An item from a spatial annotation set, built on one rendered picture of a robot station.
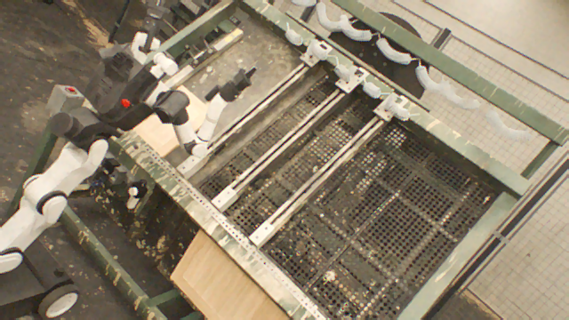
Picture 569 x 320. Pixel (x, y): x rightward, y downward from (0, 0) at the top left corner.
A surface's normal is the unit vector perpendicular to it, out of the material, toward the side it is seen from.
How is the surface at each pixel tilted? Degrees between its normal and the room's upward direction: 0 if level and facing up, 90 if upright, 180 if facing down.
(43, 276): 45
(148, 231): 90
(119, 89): 82
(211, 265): 90
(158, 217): 90
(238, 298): 90
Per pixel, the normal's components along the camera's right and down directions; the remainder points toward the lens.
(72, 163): -0.19, -0.31
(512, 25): -0.56, -0.05
